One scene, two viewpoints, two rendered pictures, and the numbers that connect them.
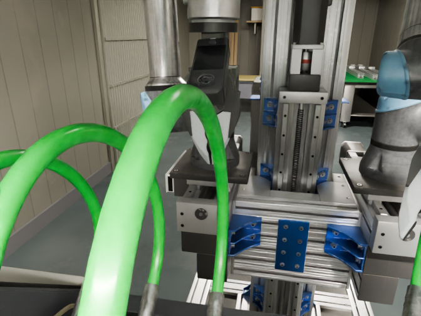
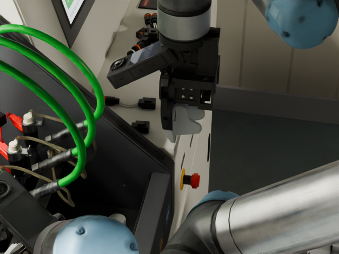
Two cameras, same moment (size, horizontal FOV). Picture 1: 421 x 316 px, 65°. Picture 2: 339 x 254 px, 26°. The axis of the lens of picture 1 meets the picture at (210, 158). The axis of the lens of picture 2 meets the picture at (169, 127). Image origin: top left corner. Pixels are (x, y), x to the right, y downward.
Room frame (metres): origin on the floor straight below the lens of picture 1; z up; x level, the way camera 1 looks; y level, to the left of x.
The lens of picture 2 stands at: (0.49, -0.89, 1.98)
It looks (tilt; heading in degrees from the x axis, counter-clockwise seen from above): 40 degrees down; 90
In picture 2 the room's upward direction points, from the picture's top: straight up
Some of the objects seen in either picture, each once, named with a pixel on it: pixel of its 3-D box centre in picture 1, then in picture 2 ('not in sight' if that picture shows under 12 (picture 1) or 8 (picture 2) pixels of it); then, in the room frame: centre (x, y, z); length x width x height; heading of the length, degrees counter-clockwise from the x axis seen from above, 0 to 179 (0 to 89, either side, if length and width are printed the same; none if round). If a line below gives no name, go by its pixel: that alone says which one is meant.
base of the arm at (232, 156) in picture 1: (214, 145); not in sight; (0.94, -0.01, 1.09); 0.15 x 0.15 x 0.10
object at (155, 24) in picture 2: not in sight; (156, 32); (0.45, 0.63, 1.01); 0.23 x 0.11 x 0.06; 80
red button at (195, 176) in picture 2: not in sight; (190, 180); (0.54, 0.33, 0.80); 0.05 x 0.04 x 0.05; 80
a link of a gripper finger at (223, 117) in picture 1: (222, 133); (183, 126); (0.51, -0.02, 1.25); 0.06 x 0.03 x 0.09; 170
